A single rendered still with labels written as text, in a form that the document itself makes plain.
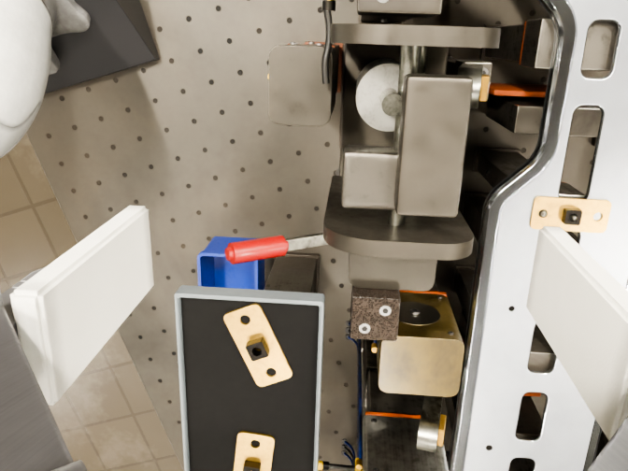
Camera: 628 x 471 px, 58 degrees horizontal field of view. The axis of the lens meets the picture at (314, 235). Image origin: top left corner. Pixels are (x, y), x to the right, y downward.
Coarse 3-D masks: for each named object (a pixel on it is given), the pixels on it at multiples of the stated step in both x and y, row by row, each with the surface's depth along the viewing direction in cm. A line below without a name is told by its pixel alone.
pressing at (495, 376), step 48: (576, 0) 57; (624, 0) 56; (576, 48) 58; (624, 48) 58; (576, 96) 60; (624, 96) 59; (624, 144) 61; (528, 192) 63; (624, 192) 62; (480, 240) 66; (528, 240) 65; (624, 240) 64; (480, 288) 67; (528, 288) 67; (480, 336) 69; (528, 336) 69; (480, 384) 72; (528, 384) 71; (480, 432) 74; (576, 432) 73
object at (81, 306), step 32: (128, 224) 17; (64, 256) 15; (96, 256) 15; (128, 256) 18; (32, 288) 13; (64, 288) 14; (96, 288) 15; (128, 288) 18; (32, 320) 13; (64, 320) 14; (96, 320) 16; (32, 352) 13; (64, 352) 14; (96, 352) 16; (64, 384) 14
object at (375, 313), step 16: (352, 288) 60; (368, 288) 60; (352, 304) 58; (368, 304) 58; (384, 304) 58; (400, 304) 58; (352, 320) 59; (368, 320) 59; (384, 320) 59; (352, 336) 60; (368, 336) 59; (384, 336) 59
